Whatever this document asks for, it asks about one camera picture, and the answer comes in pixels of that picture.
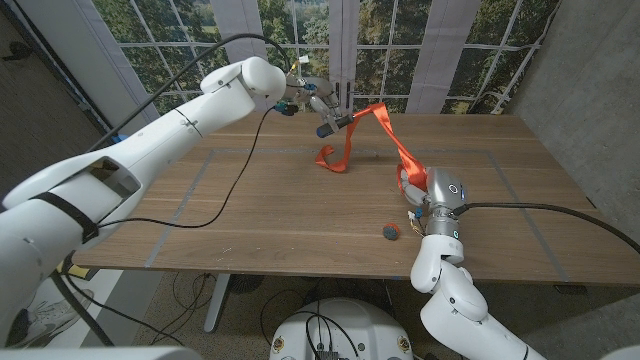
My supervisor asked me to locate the black floor cable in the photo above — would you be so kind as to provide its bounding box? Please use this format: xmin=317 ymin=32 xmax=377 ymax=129
xmin=149 ymin=272 xmax=217 ymax=346

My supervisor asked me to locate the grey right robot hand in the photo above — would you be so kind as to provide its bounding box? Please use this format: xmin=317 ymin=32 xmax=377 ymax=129
xmin=399 ymin=166 xmax=467 ymax=237

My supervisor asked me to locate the black torso cable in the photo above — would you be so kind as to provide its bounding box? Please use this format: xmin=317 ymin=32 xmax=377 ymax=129
xmin=299 ymin=310 xmax=361 ymax=359

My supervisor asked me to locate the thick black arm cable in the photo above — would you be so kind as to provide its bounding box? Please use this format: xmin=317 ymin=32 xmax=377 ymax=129
xmin=87 ymin=32 xmax=294 ymax=154
xmin=452 ymin=201 xmax=640 ymax=256

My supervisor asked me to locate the printed window backdrop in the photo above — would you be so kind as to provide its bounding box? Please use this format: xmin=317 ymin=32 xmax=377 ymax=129
xmin=92 ymin=0 xmax=561 ymax=131

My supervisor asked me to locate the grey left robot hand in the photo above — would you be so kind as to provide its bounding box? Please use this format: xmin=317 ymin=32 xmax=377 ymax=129
xmin=285 ymin=74 xmax=346 ymax=133

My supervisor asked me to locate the printed floor mat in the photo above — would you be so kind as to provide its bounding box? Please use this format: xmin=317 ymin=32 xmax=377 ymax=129
xmin=9 ymin=264 xmax=124 ymax=349

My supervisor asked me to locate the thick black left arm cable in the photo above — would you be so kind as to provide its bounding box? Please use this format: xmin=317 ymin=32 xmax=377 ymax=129
xmin=87 ymin=32 xmax=294 ymax=154

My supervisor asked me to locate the white table leg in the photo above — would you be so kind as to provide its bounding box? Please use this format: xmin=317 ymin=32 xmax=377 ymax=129
xmin=203 ymin=273 xmax=232 ymax=335

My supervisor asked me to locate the black handled screwdriver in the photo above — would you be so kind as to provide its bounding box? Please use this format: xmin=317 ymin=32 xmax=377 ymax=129
xmin=315 ymin=112 xmax=374 ymax=139

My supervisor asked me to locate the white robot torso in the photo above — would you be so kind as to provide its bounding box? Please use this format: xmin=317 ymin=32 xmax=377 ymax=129
xmin=269 ymin=297 xmax=414 ymax=360

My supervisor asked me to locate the grey sneaker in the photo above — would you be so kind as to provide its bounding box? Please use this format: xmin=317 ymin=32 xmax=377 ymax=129
xmin=19 ymin=288 xmax=95 ymax=341

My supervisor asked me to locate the black ribbed round object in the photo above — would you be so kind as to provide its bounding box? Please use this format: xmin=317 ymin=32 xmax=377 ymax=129
xmin=228 ymin=274 xmax=265 ymax=295

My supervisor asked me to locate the orange ribbon roll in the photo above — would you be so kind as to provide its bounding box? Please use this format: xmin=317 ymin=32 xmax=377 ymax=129
xmin=314 ymin=102 xmax=430 ymax=194

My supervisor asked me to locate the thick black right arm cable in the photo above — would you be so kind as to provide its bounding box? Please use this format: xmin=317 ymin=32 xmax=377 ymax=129
xmin=452 ymin=201 xmax=640 ymax=256

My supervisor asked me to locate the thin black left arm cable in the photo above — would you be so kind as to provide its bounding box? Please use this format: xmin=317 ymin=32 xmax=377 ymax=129
xmin=97 ymin=104 xmax=279 ymax=231

